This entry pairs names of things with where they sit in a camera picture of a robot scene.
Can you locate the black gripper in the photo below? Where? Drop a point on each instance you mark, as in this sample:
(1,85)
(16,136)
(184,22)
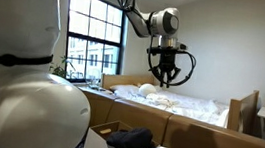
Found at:
(168,63)

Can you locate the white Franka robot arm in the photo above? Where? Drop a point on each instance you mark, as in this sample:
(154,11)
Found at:
(18,104)

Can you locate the white cardboard box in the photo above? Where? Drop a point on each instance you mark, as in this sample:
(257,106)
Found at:
(97,147)

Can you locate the round white cushion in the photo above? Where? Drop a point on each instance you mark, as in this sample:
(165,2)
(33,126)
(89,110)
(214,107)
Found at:
(147,90)

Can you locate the white rumpled bedding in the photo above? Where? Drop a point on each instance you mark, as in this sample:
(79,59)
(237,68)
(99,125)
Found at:
(185,107)

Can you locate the clear glass on sill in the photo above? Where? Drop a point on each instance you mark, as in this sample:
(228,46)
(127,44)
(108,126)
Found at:
(94,83)

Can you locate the black cloth garment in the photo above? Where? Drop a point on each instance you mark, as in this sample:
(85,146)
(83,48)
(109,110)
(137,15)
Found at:
(129,142)

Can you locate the black framed window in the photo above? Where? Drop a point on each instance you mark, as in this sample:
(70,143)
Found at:
(93,36)

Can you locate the green potted plant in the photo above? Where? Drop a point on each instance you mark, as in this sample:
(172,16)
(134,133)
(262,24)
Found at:
(59,70)

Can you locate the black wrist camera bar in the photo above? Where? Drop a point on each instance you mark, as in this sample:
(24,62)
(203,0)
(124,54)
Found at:
(167,51)

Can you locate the wooden bed frame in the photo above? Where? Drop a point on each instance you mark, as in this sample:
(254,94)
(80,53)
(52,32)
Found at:
(123,79)

